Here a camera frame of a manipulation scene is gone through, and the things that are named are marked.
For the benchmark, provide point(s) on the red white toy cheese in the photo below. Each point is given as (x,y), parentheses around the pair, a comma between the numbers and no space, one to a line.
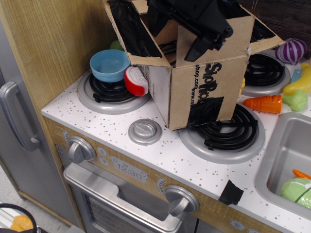
(135,82)

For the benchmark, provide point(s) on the yellow toy banana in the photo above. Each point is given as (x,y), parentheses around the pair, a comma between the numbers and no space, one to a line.
(303,83)

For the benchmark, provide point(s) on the grey oven door handle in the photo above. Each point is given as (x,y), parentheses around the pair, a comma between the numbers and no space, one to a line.
(104,208)

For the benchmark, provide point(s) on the oven clock display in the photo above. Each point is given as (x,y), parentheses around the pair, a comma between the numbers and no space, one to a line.
(130,170)

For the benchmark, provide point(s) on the front right stove burner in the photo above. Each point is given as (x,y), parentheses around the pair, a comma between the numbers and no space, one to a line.
(227,142)

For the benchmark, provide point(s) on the blue plastic toy bowl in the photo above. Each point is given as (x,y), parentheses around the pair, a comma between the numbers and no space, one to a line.
(109,66)

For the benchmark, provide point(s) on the green toy behind box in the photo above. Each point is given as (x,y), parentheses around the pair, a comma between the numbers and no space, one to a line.
(116,45)

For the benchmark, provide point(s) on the green toy cabbage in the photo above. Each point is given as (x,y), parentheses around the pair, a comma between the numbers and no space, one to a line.
(297,190)

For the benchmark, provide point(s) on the cardboard box with black tape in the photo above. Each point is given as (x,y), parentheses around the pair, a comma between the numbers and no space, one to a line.
(188,93)

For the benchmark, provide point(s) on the yellow toy corn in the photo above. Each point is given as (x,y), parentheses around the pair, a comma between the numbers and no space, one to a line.
(242,86)

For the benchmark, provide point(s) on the stove burner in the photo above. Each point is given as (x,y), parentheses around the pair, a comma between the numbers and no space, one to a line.
(108,98)
(265,76)
(227,142)

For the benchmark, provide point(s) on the grey toy fridge door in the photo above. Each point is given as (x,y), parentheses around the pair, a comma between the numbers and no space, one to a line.
(24,151)

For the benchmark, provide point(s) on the grey toy sink basin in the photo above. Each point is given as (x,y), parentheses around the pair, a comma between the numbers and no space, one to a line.
(289,148)

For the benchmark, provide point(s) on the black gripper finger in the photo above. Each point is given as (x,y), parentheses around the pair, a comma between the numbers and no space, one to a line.
(156,21)
(198,48)

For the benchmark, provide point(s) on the blue toy knife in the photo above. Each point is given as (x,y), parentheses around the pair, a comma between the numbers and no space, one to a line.
(296,75)

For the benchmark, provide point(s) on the grey stovetop centre knob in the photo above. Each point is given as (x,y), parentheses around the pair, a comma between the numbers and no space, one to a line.
(144,132)

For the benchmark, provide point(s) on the right grey oven knob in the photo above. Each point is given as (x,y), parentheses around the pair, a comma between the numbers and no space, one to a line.
(180,200)

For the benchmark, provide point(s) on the purple striped toy onion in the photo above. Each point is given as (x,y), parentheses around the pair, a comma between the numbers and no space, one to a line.
(292,51)

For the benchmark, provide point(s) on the grey oven knob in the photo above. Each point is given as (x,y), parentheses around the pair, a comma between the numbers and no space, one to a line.
(80,150)
(180,200)

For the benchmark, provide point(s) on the rear right stove burner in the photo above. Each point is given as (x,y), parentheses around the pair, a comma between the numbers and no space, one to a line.
(265,76)

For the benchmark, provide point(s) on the small orange toy carrot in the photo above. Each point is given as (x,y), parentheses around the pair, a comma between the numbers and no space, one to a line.
(300,174)

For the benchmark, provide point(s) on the rear left stove burner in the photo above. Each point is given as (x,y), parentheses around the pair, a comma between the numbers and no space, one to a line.
(108,98)

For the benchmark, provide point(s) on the green toy broccoli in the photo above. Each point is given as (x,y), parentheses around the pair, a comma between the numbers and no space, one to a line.
(297,102)

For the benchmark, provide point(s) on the grey fridge door handle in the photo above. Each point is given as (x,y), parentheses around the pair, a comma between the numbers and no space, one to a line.
(7,95)

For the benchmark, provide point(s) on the black tape piece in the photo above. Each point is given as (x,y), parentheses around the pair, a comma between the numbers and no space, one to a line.
(231,194)

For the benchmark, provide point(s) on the left grey oven knob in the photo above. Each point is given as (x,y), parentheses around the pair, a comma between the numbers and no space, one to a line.
(80,150)

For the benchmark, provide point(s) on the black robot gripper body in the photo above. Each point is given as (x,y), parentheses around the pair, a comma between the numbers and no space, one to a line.
(201,17)

